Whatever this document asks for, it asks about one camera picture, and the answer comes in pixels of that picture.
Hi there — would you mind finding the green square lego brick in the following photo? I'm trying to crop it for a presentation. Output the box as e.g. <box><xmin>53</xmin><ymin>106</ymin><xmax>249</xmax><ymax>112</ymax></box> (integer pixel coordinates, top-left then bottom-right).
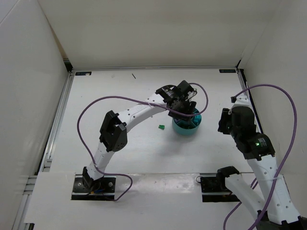
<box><xmin>178</xmin><ymin>121</ymin><xmax>191</xmax><ymax>129</ymax></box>

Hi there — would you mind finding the small teal lego brick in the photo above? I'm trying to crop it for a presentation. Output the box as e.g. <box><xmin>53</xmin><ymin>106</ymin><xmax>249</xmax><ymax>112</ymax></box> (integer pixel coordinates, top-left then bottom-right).
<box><xmin>194</xmin><ymin>115</ymin><xmax>201</xmax><ymax>121</ymax></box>

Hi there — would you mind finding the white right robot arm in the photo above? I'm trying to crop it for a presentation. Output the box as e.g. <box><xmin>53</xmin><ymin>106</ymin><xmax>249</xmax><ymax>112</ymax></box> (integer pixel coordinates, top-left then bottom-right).
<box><xmin>217</xmin><ymin>106</ymin><xmax>307</xmax><ymax>230</ymax></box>

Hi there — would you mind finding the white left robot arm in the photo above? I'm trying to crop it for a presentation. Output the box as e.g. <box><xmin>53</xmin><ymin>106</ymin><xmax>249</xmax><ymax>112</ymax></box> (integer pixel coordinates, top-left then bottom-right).
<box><xmin>83</xmin><ymin>80</ymin><xmax>196</xmax><ymax>189</ymax></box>

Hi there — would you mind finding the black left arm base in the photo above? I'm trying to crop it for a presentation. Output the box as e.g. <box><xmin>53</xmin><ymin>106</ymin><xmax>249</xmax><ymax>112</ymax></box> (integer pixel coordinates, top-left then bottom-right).
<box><xmin>71</xmin><ymin>174</ymin><xmax>116</xmax><ymax>201</ymax></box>

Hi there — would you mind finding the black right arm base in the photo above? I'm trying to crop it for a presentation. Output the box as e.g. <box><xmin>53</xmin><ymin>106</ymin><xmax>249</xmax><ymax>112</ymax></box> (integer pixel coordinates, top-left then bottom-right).
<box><xmin>195</xmin><ymin>166</ymin><xmax>239</xmax><ymax>203</ymax></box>

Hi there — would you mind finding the blue right corner label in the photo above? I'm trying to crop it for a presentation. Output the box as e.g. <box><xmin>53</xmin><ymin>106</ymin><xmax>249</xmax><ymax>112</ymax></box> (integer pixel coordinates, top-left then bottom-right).
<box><xmin>219</xmin><ymin>69</ymin><xmax>236</xmax><ymax>73</ymax></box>

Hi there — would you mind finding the blue corner label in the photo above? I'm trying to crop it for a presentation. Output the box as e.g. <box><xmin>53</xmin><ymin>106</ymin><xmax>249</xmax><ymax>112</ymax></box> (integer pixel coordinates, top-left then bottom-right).
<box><xmin>75</xmin><ymin>71</ymin><xmax>92</xmax><ymax>76</ymax></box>
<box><xmin>219</xmin><ymin>69</ymin><xmax>236</xmax><ymax>73</ymax></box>

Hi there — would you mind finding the blue left corner label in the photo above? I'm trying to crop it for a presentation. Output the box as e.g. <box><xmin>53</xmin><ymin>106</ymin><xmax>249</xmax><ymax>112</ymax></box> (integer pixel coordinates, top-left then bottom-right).
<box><xmin>75</xmin><ymin>71</ymin><xmax>92</xmax><ymax>76</ymax></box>

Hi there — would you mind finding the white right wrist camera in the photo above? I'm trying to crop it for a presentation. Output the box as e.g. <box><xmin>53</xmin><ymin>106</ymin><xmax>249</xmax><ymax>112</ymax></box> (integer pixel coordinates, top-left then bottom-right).
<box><xmin>230</xmin><ymin>95</ymin><xmax>250</xmax><ymax>111</ymax></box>

